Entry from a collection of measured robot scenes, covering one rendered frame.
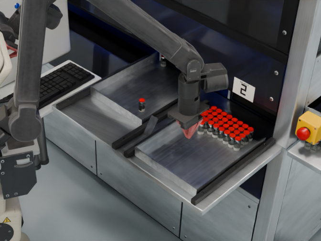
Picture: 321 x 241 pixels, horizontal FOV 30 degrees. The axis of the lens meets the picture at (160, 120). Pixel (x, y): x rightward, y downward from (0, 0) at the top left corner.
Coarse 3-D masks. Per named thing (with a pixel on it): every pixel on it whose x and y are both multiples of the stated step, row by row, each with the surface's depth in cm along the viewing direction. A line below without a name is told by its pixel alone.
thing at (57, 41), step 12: (0, 0) 210; (12, 0) 214; (60, 0) 233; (12, 12) 217; (60, 24) 238; (48, 36) 236; (60, 36) 241; (48, 48) 239; (60, 48) 245; (12, 60) 227; (48, 60) 242; (12, 72) 230
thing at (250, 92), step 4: (236, 80) 197; (240, 80) 196; (236, 84) 198; (240, 84) 196; (244, 84) 195; (248, 84) 194; (236, 88) 198; (240, 88) 197; (244, 88) 196; (248, 88) 195; (252, 88) 193; (236, 92) 199; (244, 92) 197; (248, 92) 195; (252, 92) 194; (244, 96) 198; (248, 96) 196; (252, 96) 195; (252, 100) 196
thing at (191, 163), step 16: (176, 128) 201; (144, 144) 191; (160, 144) 195; (176, 144) 195; (192, 144) 195; (208, 144) 196; (224, 144) 196; (256, 144) 191; (144, 160) 188; (160, 160) 189; (176, 160) 189; (192, 160) 189; (208, 160) 190; (224, 160) 190; (240, 160) 188; (176, 176) 179; (192, 176) 184; (208, 176) 184; (192, 192) 177
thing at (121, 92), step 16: (144, 64) 230; (112, 80) 220; (128, 80) 222; (144, 80) 223; (160, 80) 223; (176, 80) 223; (96, 96) 213; (112, 96) 214; (128, 96) 215; (144, 96) 215; (160, 96) 215; (176, 96) 216; (128, 112) 203; (144, 112) 208; (160, 112) 206
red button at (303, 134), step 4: (300, 128) 183; (304, 128) 183; (296, 132) 184; (300, 132) 182; (304, 132) 182; (308, 132) 182; (300, 136) 183; (304, 136) 182; (308, 136) 182; (304, 140) 183
